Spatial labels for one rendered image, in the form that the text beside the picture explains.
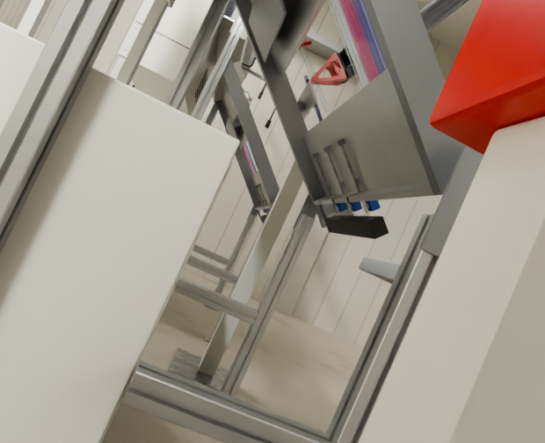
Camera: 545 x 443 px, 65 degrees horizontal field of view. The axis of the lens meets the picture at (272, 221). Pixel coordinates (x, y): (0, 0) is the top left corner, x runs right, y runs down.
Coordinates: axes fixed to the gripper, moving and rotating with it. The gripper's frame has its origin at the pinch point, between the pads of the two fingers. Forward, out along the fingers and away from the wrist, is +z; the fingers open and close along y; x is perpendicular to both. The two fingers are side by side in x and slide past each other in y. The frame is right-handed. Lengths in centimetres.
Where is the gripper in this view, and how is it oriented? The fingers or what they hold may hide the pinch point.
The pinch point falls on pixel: (315, 79)
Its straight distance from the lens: 111.8
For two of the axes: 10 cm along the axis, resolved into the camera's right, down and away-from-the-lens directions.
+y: 1.9, 0.2, -9.8
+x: 4.4, 8.9, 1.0
